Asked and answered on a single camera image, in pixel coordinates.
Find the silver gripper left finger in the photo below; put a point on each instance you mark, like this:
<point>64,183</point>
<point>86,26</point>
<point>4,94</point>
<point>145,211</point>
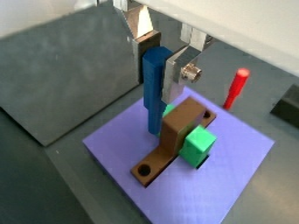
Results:
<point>141,34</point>

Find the black angle fixture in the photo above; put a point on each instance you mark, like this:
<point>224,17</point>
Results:
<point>285,109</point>

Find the green block right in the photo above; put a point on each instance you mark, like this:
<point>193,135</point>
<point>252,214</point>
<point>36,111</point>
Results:
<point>196,146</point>

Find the purple base block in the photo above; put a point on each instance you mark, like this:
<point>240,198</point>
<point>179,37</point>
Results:
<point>185,195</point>

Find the green block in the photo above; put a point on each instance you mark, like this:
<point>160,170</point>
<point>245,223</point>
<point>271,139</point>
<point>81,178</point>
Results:
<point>168,109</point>
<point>196,146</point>

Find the green block left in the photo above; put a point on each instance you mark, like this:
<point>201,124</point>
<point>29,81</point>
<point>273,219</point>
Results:
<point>168,109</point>

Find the brown bracket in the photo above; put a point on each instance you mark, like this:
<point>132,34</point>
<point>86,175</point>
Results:
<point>179,122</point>

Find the red peg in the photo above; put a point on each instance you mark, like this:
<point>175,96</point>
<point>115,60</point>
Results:
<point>236,86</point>

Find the blue peg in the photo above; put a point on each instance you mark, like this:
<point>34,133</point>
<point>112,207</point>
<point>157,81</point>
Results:
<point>153,59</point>

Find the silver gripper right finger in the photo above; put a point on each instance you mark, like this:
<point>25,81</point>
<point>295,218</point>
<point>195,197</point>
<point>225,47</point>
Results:
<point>180,69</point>

